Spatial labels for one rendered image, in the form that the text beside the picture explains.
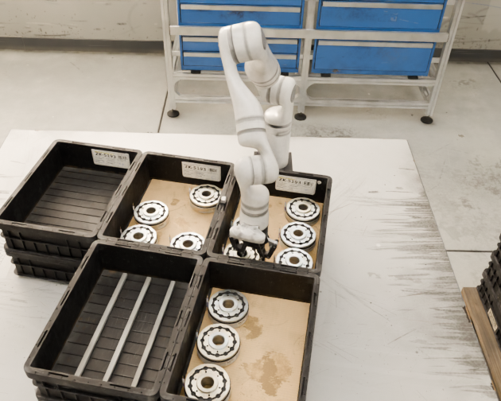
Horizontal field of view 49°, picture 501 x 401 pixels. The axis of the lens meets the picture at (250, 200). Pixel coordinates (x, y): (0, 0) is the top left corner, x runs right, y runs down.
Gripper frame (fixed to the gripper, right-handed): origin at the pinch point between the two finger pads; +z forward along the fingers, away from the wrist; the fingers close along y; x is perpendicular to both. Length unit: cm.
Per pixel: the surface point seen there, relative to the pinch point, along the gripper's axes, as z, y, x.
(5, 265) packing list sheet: 15, 74, 12
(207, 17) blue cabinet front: 19, 82, -188
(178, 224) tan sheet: 2.3, 25.5, -8.4
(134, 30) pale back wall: 67, 165, -253
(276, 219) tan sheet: 2.3, -1.7, -19.8
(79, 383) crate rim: -7, 23, 51
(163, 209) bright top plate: -0.7, 30.9, -10.2
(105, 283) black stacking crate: 2.5, 35.5, 18.4
